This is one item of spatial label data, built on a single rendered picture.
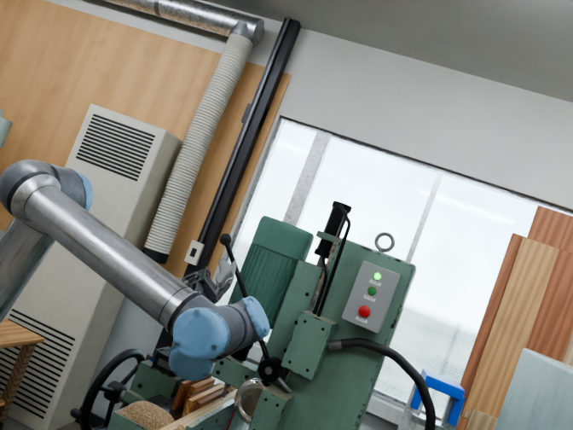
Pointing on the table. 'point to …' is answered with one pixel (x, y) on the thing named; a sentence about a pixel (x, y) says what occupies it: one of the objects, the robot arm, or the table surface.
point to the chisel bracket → (233, 371)
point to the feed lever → (274, 370)
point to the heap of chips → (147, 415)
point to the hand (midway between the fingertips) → (211, 273)
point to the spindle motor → (272, 264)
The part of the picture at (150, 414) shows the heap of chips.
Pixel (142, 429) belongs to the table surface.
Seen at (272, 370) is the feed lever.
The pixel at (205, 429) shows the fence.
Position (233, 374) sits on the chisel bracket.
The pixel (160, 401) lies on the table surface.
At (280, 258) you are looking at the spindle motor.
